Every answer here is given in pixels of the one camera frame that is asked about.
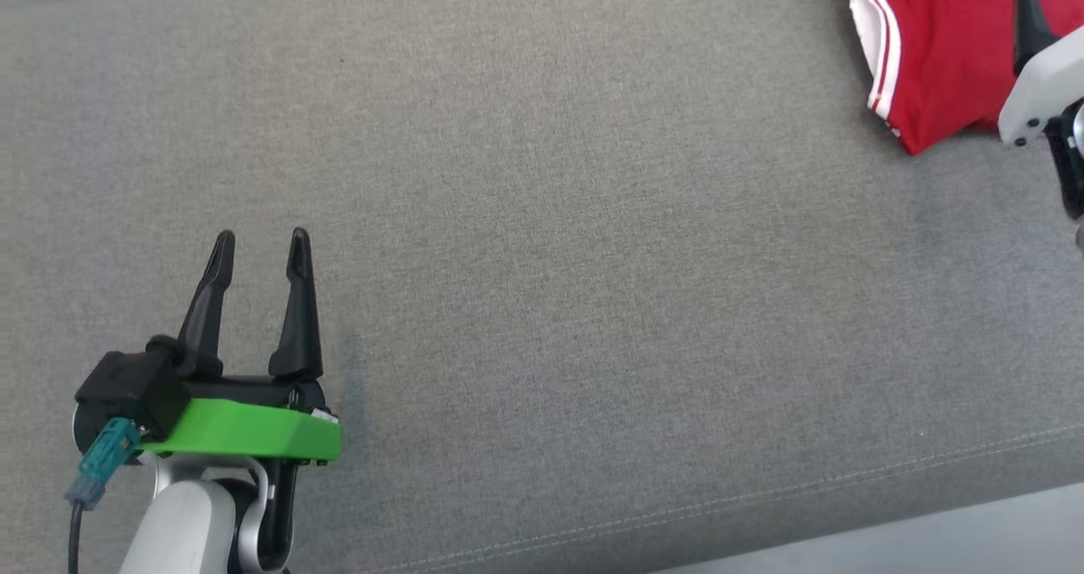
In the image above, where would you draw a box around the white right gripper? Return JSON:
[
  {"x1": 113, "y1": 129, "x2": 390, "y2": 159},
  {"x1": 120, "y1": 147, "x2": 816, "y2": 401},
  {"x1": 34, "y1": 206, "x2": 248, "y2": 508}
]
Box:
[{"x1": 998, "y1": 0, "x2": 1084, "y2": 147}]

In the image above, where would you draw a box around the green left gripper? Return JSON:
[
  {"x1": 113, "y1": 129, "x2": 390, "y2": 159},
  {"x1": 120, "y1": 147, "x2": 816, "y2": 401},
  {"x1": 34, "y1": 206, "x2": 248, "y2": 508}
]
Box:
[{"x1": 140, "y1": 228, "x2": 342, "y2": 463}]

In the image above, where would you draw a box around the red basketball jersey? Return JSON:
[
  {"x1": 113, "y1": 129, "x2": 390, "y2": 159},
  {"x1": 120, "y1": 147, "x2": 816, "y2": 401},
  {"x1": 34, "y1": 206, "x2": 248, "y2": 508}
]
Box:
[{"x1": 841, "y1": 0, "x2": 1084, "y2": 156}]

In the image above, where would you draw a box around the grey fabric sofa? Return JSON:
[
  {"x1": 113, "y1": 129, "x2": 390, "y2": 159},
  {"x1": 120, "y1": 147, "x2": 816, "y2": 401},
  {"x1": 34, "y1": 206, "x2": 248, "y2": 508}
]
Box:
[{"x1": 0, "y1": 0, "x2": 1084, "y2": 574}]

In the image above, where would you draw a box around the left teal-plug camera cable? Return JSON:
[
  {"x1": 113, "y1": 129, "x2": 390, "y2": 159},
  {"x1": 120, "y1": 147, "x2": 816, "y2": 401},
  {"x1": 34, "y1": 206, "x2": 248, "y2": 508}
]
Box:
[{"x1": 66, "y1": 417, "x2": 141, "y2": 574}]

